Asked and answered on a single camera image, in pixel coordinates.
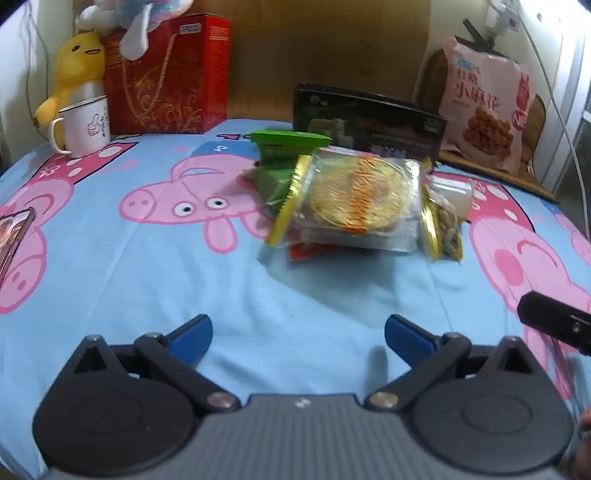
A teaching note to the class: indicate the pink snack bag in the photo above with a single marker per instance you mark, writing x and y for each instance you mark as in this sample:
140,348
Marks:
485,92

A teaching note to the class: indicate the red snack packet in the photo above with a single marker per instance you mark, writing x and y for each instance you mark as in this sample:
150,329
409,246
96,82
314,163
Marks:
304,251

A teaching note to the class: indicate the red gift box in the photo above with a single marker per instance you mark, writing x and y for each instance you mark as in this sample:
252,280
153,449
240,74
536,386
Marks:
184,83

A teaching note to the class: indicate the black cardboard box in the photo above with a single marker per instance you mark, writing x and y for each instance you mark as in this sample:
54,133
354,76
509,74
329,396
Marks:
392,124

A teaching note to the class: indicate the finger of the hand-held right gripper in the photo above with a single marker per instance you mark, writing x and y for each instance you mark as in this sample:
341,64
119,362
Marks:
558,321

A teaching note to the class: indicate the yellow plush duck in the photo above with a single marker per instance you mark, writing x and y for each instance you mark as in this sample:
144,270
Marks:
76,60

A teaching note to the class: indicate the person's right hand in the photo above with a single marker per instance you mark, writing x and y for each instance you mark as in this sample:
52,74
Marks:
586,420

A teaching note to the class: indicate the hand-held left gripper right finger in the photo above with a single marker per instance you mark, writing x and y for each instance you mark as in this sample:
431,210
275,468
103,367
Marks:
406,337

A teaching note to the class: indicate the smartphone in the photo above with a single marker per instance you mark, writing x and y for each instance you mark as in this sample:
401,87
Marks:
11,235

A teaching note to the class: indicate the white wall charger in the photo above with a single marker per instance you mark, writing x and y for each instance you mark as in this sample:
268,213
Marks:
503,16

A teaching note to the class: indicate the clear gold-edged cookie packet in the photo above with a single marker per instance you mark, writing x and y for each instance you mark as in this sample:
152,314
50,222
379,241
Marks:
360,194

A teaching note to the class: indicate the white enamel mug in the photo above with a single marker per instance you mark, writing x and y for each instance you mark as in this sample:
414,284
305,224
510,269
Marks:
87,129

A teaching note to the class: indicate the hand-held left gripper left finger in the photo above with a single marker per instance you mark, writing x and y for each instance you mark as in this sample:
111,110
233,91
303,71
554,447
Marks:
191,337

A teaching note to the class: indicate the bright green snack packet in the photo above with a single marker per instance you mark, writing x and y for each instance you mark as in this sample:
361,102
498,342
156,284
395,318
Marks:
291,141

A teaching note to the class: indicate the pastel plush toy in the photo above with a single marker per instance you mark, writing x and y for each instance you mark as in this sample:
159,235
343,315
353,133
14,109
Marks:
138,18

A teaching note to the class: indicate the clear peanut packet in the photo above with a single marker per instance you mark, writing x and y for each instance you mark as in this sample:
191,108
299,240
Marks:
445,226

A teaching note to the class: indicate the cartoon pig printed blanket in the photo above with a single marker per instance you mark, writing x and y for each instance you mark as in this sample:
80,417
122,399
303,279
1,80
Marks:
138,277

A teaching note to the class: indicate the wooden headboard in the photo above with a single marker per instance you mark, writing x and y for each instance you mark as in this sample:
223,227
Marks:
323,46

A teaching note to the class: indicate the dark green snack packet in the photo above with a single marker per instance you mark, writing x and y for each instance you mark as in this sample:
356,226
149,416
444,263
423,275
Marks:
277,182

